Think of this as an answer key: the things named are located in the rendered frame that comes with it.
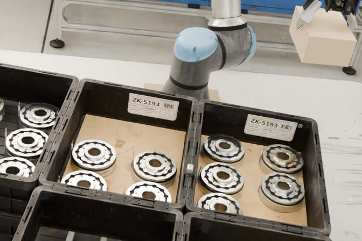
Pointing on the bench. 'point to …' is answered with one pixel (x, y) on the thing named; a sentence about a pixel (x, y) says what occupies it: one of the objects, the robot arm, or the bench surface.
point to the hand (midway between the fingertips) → (322, 30)
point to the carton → (323, 39)
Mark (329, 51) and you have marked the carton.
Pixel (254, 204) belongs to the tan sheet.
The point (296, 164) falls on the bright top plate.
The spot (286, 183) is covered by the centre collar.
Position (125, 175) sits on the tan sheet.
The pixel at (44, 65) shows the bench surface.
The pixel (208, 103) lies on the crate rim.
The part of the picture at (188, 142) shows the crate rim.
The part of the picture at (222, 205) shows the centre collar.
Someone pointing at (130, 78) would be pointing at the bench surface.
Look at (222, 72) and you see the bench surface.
